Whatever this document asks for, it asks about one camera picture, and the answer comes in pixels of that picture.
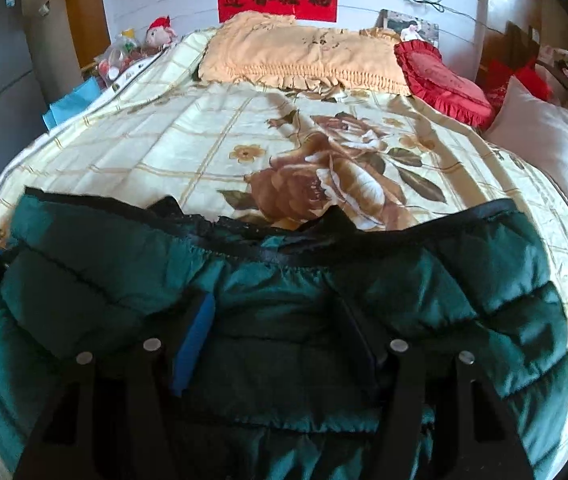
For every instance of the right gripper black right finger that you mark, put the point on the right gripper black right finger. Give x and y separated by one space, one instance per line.
439 416

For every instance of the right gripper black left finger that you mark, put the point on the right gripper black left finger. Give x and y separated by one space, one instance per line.
122 414

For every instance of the dark green puffer jacket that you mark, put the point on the dark green puffer jacket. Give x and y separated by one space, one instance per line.
282 388

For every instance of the floral cream bed quilt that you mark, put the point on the floral cream bed quilt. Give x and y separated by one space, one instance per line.
265 154

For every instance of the pink plush pig toy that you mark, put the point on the pink plush pig toy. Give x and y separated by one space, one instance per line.
160 33

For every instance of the white satin pillow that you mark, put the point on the white satin pillow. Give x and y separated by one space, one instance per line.
534 130

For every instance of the red ruffled cushion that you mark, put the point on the red ruffled cushion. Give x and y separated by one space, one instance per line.
441 88

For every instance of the beige ruffled pillow cover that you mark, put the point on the beige ruffled pillow cover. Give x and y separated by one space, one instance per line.
275 51

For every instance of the framed photo on headboard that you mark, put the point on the framed photo on headboard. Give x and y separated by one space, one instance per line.
409 27

